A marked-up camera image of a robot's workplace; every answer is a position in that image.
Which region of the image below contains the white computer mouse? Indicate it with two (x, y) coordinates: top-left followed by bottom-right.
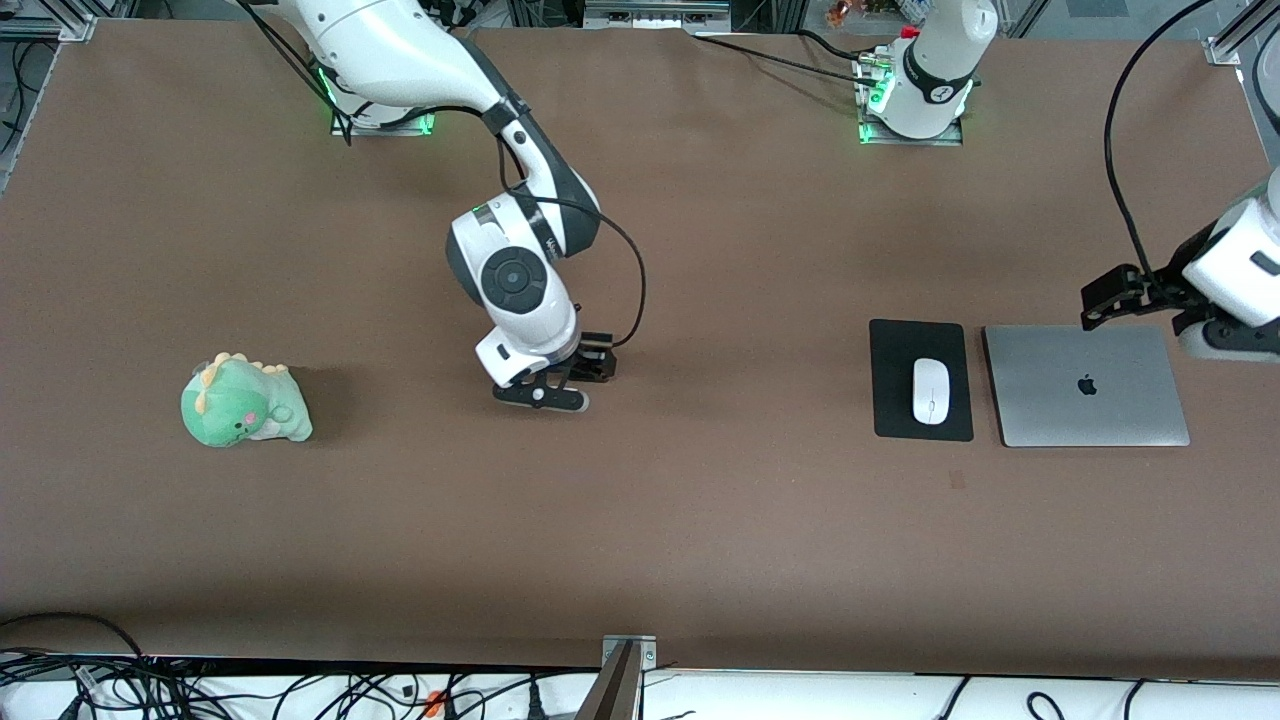
(912, 357), (951, 426)

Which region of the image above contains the black mouse pad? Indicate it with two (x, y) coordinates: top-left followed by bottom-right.
(868, 318), (975, 443)

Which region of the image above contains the grey Apple laptop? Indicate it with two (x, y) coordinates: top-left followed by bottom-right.
(981, 323), (1192, 449)

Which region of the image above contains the green dinosaur plush toy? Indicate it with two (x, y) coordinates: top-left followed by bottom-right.
(180, 351), (314, 449)

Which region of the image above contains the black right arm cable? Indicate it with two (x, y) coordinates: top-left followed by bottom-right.
(240, 0), (648, 348)

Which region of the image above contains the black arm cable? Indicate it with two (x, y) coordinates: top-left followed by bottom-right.
(1103, 0), (1217, 289)
(240, 0), (648, 348)

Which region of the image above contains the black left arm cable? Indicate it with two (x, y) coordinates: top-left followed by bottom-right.
(1103, 0), (1217, 289)

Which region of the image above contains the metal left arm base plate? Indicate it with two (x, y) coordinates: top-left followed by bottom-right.
(858, 118), (966, 147)

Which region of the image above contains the aluminium frame corner bracket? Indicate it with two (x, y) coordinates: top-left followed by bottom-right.
(0, 0), (97, 43)
(1205, 0), (1280, 67)

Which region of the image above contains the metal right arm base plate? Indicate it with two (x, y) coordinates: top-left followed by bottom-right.
(330, 105), (437, 137)

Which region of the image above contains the aluminium camera post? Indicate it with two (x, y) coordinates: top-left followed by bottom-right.
(575, 634), (659, 720)

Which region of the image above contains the short black table cable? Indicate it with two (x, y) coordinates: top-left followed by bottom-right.
(798, 28), (881, 66)

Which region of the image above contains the long black table cable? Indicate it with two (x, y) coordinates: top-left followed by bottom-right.
(690, 33), (886, 91)

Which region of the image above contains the white cable shelf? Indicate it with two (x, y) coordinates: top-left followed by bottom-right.
(0, 655), (1280, 720)

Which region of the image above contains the black arched cable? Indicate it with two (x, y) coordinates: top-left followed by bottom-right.
(0, 612), (151, 681)

